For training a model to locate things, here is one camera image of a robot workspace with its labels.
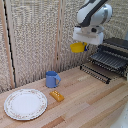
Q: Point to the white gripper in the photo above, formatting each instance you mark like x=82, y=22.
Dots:
x=88, y=35

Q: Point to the yellow bowl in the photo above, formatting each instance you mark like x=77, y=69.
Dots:
x=78, y=47

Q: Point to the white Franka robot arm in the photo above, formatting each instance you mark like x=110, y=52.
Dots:
x=94, y=13

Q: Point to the white plate with patterned rim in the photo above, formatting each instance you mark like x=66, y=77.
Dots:
x=25, y=104

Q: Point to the blue mug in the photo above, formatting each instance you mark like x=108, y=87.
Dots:
x=51, y=80

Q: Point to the beige woven folding screen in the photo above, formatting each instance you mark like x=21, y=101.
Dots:
x=33, y=40

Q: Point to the small yellow-orange block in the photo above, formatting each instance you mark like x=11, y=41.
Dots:
x=57, y=96

